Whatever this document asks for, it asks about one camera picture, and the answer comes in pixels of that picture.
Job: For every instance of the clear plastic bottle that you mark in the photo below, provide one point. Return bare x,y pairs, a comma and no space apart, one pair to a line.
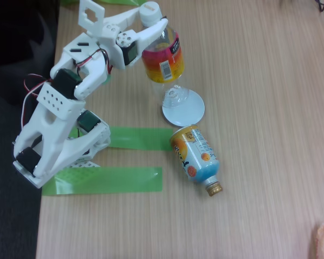
163,64

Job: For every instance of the orange juice bottle can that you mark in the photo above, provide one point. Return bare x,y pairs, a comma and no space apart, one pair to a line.
197,159

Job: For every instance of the green plastic sheet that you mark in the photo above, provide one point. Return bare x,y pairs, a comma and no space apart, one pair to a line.
124,2

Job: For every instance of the white round plate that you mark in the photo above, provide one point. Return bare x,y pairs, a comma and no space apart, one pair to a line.
190,113

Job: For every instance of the short green tape strip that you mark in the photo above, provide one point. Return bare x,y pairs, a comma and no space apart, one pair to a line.
143,139

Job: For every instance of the long green tape strip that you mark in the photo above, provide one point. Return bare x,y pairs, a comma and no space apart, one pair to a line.
118,180

